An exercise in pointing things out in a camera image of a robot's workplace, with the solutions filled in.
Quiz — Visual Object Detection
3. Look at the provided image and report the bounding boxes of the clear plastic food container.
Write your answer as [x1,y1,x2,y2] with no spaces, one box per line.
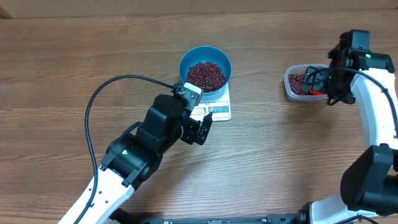
[284,63,328,102]

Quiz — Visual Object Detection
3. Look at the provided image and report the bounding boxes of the red adzuki beans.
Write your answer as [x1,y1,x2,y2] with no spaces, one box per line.
[288,73,309,95]

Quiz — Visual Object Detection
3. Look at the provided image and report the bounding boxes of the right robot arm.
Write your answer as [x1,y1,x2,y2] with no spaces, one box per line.
[296,29,397,223]

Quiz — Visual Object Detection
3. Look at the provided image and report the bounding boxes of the red measuring scoop blue handle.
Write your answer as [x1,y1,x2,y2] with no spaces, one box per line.
[308,85,323,95]

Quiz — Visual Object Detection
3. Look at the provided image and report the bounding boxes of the white digital kitchen scale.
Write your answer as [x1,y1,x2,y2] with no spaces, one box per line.
[190,83,231,122]

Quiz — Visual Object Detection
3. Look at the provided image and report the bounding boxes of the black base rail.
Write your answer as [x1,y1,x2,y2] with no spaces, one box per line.
[110,208,310,224]

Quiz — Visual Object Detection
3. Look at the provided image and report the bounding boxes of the red beans in bowl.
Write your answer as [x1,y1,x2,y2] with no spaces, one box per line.
[186,62,226,93]

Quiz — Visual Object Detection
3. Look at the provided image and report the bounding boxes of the blue plastic bowl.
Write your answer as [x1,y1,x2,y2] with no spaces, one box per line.
[179,46,232,83]

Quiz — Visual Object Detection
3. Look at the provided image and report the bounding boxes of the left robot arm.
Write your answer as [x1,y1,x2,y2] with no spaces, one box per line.
[60,83,212,223]

